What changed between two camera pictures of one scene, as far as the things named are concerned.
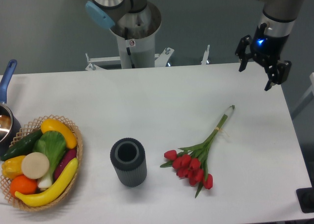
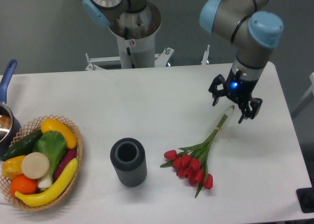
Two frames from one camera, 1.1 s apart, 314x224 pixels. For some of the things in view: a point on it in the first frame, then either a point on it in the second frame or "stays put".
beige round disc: [35, 165] stays put
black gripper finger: [242, 52] → [217, 93]
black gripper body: [267, 49] → [239, 91]
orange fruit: [23, 185] stays put
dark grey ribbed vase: [128, 157] stays put
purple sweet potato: [69, 155] stays put
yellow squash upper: [51, 124] stays put
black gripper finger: [277, 73] → [251, 109]
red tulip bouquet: [190, 162] stays put
